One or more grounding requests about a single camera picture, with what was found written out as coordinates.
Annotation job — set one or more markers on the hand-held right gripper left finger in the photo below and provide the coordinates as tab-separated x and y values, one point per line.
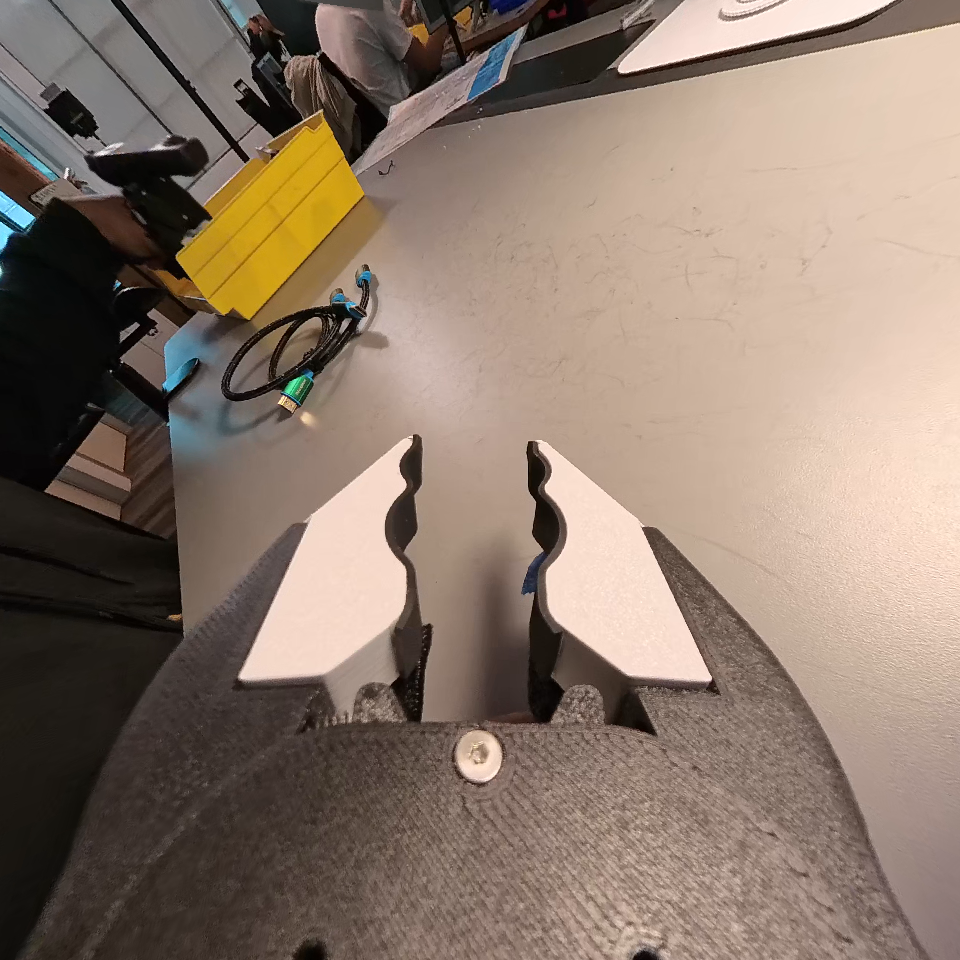
330	600

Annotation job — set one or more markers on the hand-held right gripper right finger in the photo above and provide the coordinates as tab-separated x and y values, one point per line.
630	607

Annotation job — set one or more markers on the yellow bin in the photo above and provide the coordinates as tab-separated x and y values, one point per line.
277	217

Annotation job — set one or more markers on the person's left forearm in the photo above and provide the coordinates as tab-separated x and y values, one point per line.
52	315

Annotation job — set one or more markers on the person's left hand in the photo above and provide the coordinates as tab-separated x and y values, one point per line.
120	225

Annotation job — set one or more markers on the black pole stand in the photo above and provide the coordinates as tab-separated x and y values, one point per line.
180	79

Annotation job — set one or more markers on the beige jacket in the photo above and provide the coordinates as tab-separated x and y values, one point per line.
307	90

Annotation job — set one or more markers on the printed paper sheets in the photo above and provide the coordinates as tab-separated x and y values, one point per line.
442	90

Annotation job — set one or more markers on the white desk stand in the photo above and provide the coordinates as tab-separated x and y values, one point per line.
750	30

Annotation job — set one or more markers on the black wall device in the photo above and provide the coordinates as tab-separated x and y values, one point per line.
71	112

